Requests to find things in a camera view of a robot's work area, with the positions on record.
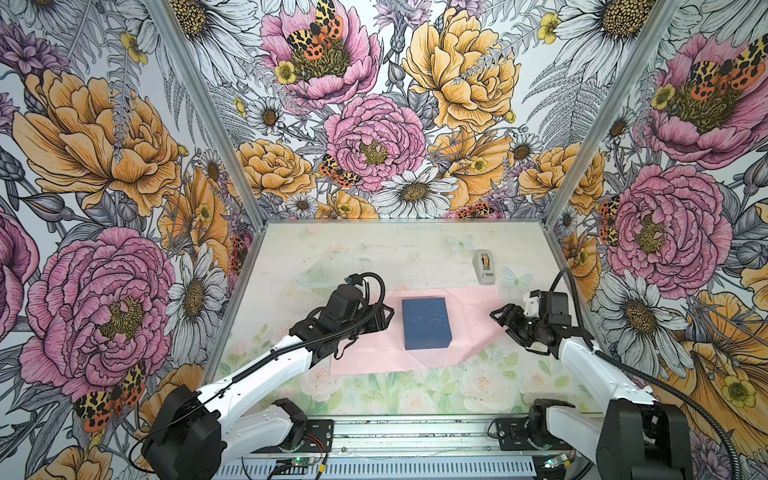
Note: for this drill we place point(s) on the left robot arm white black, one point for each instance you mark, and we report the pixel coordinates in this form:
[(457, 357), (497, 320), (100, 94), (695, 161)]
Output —
[(196, 431)]

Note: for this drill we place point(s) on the white tape dispenser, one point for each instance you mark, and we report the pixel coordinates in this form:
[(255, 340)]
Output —
[(484, 267)]

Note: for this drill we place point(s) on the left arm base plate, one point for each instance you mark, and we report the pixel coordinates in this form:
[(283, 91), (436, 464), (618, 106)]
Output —
[(317, 437)]

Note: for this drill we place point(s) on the left aluminium corner post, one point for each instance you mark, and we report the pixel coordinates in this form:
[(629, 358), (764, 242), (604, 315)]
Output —
[(184, 60)]

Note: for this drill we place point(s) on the navy blue gift box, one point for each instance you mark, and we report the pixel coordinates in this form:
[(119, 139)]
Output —
[(426, 324)]

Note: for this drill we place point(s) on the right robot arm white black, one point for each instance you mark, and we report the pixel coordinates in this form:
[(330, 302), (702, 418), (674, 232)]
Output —
[(638, 437)]

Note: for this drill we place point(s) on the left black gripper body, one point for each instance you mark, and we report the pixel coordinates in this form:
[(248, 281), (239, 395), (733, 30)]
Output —
[(375, 324)]

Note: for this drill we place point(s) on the right aluminium corner post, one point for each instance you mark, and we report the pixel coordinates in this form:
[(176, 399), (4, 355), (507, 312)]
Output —
[(650, 37)]

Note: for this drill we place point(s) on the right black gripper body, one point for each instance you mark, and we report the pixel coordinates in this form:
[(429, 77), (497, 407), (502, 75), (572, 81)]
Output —
[(528, 331)]

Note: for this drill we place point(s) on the aluminium corner post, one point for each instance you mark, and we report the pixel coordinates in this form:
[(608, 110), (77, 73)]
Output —
[(184, 60), (650, 37)]

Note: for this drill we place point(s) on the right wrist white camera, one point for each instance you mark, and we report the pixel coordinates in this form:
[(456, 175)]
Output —
[(532, 306)]

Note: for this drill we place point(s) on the aluminium front rail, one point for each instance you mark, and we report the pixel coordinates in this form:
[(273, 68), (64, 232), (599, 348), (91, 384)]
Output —
[(367, 436)]

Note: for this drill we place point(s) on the white vented cable duct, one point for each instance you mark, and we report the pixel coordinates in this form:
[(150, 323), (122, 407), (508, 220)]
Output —
[(504, 467)]

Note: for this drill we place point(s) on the pink wrapping paper sheet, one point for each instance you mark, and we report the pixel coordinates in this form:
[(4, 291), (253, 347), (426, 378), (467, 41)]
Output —
[(472, 329)]

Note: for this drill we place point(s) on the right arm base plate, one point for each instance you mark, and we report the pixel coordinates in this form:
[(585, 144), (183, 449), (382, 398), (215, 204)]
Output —
[(511, 434)]

